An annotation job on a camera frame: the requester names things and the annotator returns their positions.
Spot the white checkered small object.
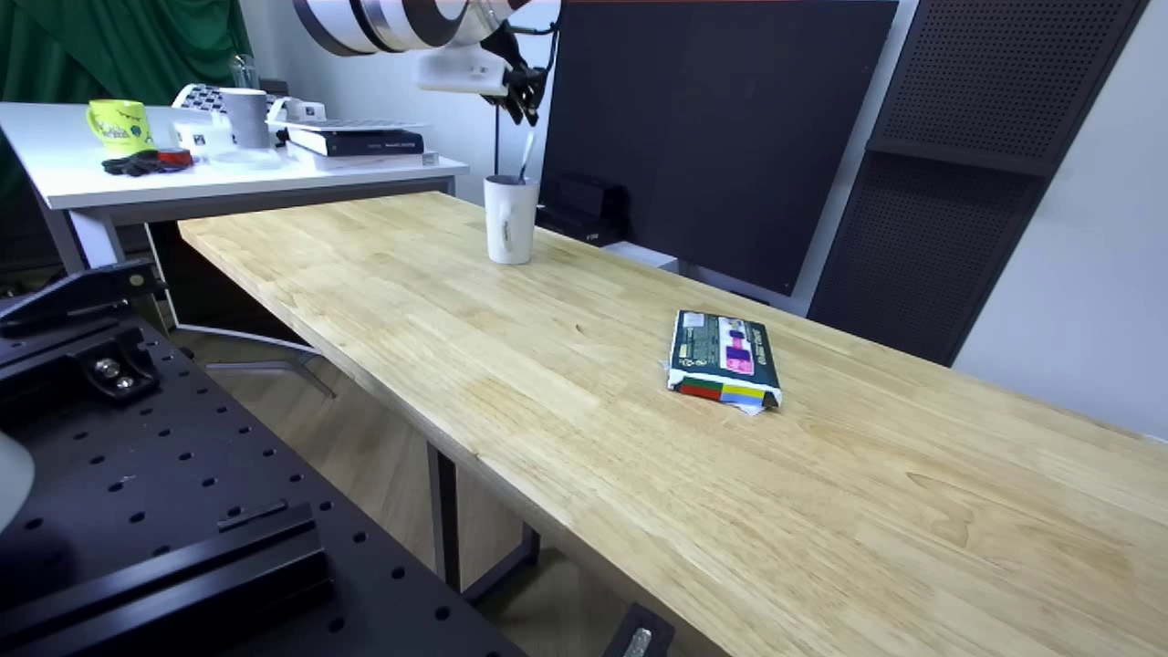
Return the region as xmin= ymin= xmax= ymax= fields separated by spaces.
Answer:
xmin=167 ymin=80 xmax=237 ymax=157

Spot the white side table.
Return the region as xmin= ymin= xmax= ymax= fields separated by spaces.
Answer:
xmin=0 ymin=99 xmax=473 ymax=279

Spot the white cup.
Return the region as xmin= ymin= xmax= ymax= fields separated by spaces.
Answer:
xmin=480 ymin=172 xmax=542 ymax=269

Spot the dark perforated panel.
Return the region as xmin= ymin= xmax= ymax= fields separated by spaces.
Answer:
xmin=808 ymin=0 xmax=1154 ymax=370

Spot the large black panel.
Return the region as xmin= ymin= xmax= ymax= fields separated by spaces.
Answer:
xmin=536 ymin=0 xmax=901 ymax=302

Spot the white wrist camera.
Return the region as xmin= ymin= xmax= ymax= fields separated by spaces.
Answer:
xmin=413 ymin=49 xmax=510 ymax=99

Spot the green curtain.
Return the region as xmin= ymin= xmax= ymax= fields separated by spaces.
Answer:
xmin=0 ymin=0 xmax=255 ymax=108

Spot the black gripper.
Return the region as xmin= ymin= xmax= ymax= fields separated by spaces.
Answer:
xmin=480 ymin=21 xmax=550 ymax=128

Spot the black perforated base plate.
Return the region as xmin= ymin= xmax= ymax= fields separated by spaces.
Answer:
xmin=0 ymin=318 xmax=530 ymax=657

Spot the black table leg frame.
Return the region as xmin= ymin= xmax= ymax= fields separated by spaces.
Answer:
xmin=428 ymin=444 xmax=543 ymax=605

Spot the yellow cup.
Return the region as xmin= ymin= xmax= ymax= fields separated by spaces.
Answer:
xmin=83 ymin=99 xmax=156 ymax=159

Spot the grey mug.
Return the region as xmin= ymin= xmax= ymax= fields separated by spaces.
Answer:
xmin=216 ymin=85 xmax=278 ymax=152

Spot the black and red tool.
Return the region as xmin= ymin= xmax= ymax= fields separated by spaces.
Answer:
xmin=99 ymin=147 xmax=199 ymax=181

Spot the black metal bracket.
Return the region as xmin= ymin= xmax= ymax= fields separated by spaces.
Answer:
xmin=602 ymin=603 xmax=679 ymax=657

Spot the colourful flat box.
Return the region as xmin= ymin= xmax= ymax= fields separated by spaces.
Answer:
xmin=664 ymin=307 xmax=785 ymax=420

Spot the checkerboard covered black book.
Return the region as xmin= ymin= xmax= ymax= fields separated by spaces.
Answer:
xmin=286 ymin=125 xmax=430 ymax=165

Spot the black clamp mount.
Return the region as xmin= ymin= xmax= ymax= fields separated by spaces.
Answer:
xmin=0 ymin=257 xmax=166 ymax=344

